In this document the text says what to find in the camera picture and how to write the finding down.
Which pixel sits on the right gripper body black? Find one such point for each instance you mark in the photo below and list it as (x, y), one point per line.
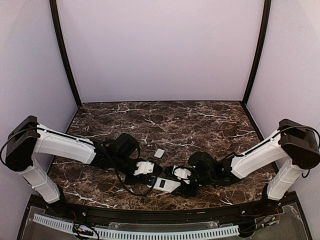
(185, 183)

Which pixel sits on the black frame post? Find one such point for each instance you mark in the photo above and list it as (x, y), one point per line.
(258, 51)
(63, 51)

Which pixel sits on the left black frame post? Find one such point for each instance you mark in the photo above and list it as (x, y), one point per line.
(63, 51)

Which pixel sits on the left camera cable black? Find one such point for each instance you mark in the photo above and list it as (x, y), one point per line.
(142, 194)

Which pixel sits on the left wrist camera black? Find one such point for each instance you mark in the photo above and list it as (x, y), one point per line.
(147, 167)

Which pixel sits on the white battery cover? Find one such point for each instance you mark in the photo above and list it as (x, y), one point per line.
(159, 153)

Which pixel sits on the white cable duct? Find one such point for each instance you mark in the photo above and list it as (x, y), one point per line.
(61, 225)
(207, 234)

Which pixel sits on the white red remote control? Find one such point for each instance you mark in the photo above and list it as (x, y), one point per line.
(164, 185)

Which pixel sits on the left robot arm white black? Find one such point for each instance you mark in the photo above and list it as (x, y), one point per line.
(30, 138)

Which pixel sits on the left white cable duct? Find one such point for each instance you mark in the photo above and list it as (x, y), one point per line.
(61, 225)

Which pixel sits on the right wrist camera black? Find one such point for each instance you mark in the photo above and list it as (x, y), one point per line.
(179, 172)

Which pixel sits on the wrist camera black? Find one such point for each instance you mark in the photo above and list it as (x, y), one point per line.
(147, 167)
(179, 172)

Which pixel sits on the right black frame post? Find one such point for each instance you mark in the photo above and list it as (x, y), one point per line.
(258, 51)

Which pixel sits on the right white cable duct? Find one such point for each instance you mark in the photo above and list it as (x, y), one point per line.
(207, 234)

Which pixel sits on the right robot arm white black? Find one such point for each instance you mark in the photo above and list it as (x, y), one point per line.
(298, 144)

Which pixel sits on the black front rail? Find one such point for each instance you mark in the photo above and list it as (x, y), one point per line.
(159, 212)

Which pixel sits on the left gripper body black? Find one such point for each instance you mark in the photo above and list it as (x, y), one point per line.
(139, 179)

